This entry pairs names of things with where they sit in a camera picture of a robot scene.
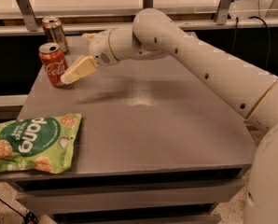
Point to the red coke can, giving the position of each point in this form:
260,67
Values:
53,60

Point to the left metal bracket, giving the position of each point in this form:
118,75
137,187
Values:
28,15

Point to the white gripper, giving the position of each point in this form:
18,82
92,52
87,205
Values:
100,47

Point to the grey drawer cabinet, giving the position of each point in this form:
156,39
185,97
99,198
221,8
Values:
155,146

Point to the brown soda can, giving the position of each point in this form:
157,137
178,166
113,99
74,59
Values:
54,32

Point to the green dang chips bag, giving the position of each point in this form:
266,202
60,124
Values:
42,144

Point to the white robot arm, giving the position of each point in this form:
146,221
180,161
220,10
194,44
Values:
249,90

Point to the right metal bracket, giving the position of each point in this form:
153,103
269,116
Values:
222,12

